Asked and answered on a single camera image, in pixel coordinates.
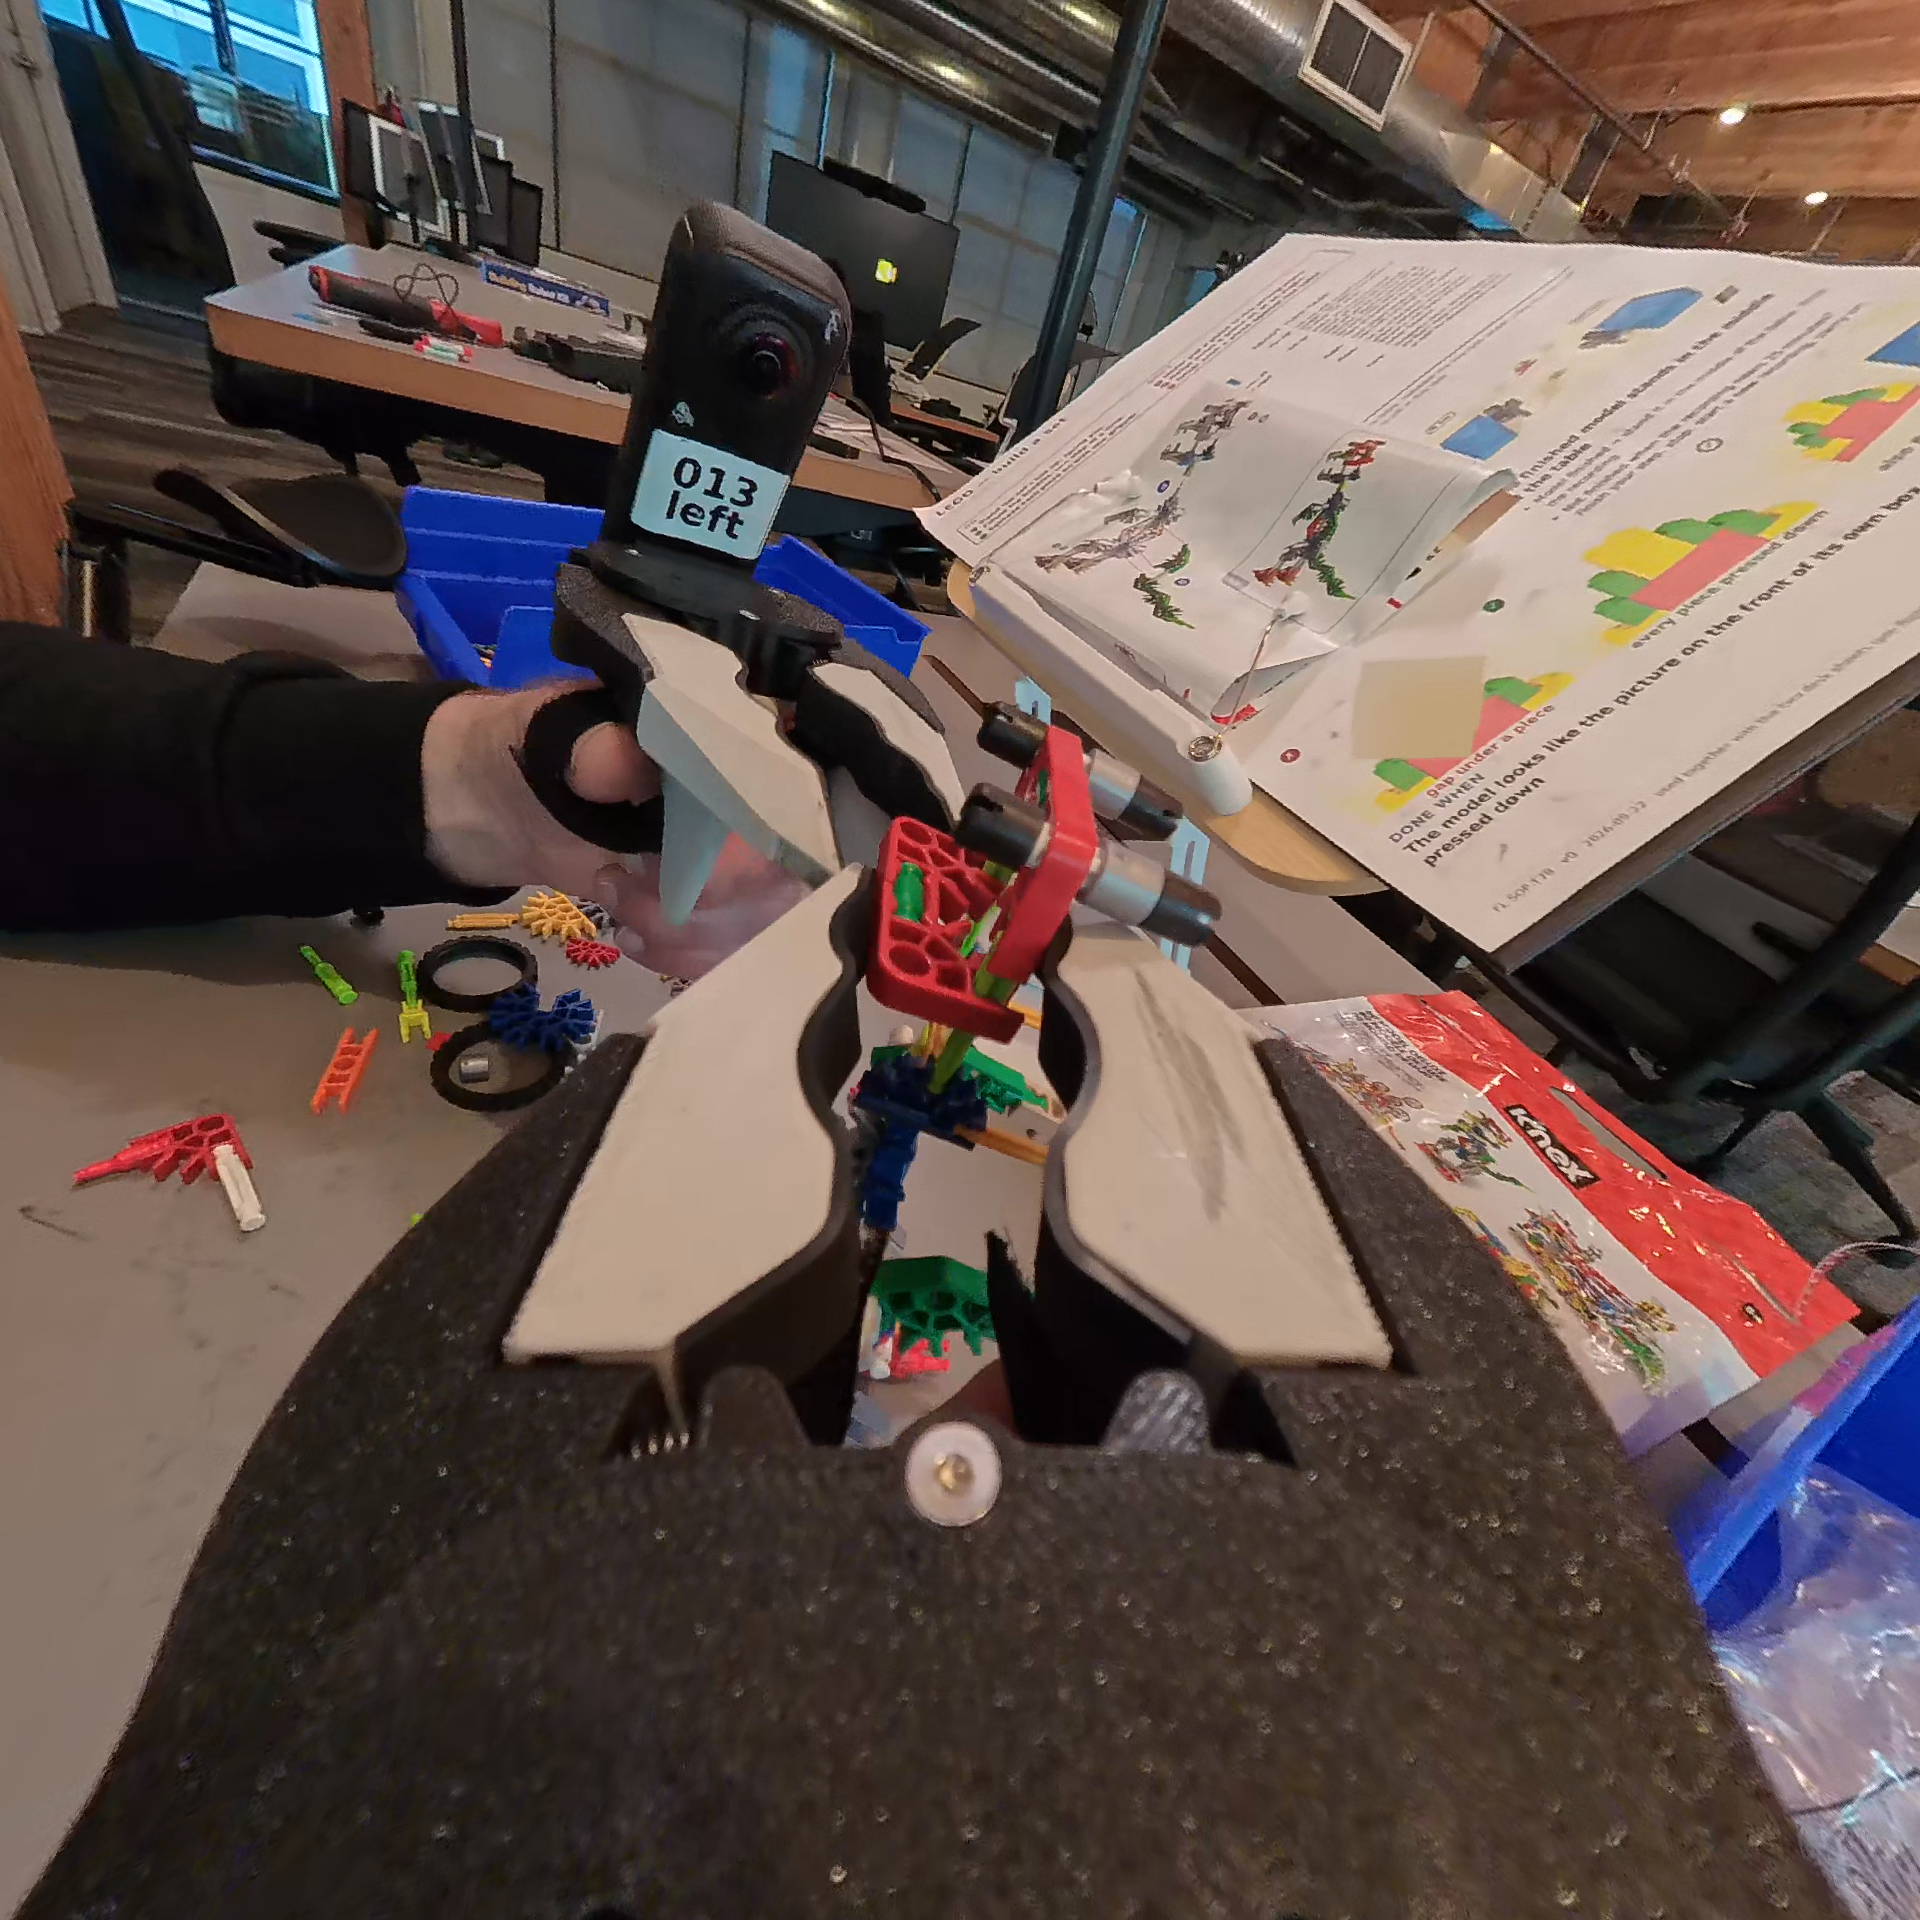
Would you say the printed toy packaging bag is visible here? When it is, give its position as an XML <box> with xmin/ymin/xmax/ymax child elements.
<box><xmin>1245</xmin><ymin>989</ymin><xmax>1865</xmax><ymax>1404</ymax></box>

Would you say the black rubber tyre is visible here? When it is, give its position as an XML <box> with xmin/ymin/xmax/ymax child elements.
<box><xmin>417</xmin><ymin>935</ymin><xmax>539</xmax><ymax>1016</ymax></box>
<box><xmin>431</xmin><ymin>1024</ymin><xmax>570</xmax><ymax>1113</ymax></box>

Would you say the red hand tool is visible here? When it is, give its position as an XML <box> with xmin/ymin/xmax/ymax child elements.
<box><xmin>307</xmin><ymin>267</ymin><xmax>506</xmax><ymax>345</ymax></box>

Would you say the clear plastic wrap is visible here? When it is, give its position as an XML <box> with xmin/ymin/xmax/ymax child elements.
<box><xmin>1711</xmin><ymin>1476</ymin><xmax>1920</xmax><ymax>1920</ymax></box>

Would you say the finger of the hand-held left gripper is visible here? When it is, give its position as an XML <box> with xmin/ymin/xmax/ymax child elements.
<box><xmin>620</xmin><ymin>612</ymin><xmax>845</xmax><ymax>881</ymax></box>
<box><xmin>786</xmin><ymin>655</ymin><xmax>971</xmax><ymax>829</ymax></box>

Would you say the red corner connector assembly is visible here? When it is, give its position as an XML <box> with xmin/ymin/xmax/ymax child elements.
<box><xmin>72</xmin><ymin>1113</ymin><xmax>271</xmax><ymax>1235</ymax></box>

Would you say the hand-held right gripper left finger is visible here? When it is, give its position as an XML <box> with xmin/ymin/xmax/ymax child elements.
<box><xmin>503</xmin><ymin>867</ymin><xmax>875</xmax><ymax>1390</ymax></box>

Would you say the person's left hand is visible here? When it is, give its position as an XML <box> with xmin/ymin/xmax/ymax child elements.
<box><xmin>421</xmin><ymin>678</ymin><xmax>800</xmax><ymax>981</ymax></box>

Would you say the clear picture sleeve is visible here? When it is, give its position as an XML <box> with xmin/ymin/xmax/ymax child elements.
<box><xmin>1036</xmin><ymin>381</ymin><xmax>1521</xmax><ymax>705</ymax></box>

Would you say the colourful construction toy model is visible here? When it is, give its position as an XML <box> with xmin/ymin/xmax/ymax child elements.
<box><xmin>848</xmin><ymin>701</ymin><xmax>1226</xmax><ymax>1390</ymax></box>

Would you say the white and blue document stand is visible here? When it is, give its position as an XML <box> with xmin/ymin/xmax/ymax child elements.
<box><xmin>944</xmin><ymin>563</ymin><xmax>1391</xmax><ymax>899</ymax></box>

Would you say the blue snowflake connector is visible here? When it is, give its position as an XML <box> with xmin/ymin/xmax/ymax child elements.
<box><xmin>483</xmin><ymin>984</ymin><xmax>602</xmax><ymax>1051</ymax></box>

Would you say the white instruction board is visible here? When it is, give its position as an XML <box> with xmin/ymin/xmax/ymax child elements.
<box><xmin>919</xmin><ymin>231</ymin><xmax>1920</xmax><ymax>961</ymax></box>

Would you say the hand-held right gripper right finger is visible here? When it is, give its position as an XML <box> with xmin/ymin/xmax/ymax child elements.
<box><xmin>1041</xmin><ymin>920</ymin><xmax>1396</xmax><ymax>1390</ymax></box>

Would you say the black computer monitor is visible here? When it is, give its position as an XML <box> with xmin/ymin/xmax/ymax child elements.
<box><xmin>765</xmin><ymin>151</ymin><xmax>963</xmax><ymax>353</ymax></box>

